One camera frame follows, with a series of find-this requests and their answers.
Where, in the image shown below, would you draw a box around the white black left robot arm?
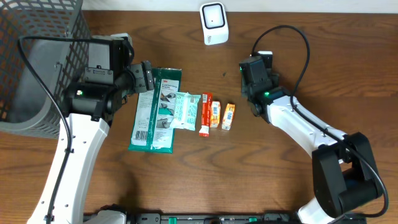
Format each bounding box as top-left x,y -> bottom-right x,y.
28,61 -> 155,223

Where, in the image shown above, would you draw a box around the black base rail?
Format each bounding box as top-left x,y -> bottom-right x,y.
124,213 -> 300,224

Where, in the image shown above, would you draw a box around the orange snack packet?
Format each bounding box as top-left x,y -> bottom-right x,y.
221,103 -> 236,130

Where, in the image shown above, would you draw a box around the mint green wipes pack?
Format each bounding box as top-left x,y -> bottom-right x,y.
170,92 -> 201,131

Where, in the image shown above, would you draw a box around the red stick packet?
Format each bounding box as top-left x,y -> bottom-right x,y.
199,92 -> 213,137

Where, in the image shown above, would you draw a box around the grey plastic mesh basket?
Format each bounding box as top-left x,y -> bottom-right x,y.
1,0 -> 90,138

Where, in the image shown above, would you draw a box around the white black barcode scanner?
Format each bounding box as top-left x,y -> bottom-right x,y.
199,2 -> 229,45

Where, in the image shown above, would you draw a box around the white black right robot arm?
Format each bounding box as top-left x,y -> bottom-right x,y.
247,85 -> 389,223

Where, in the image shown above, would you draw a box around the orange tissue packet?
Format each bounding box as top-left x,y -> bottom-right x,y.
210,101 -> 221,128

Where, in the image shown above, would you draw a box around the white green package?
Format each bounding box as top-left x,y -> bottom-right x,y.
128,68 -> 182,154

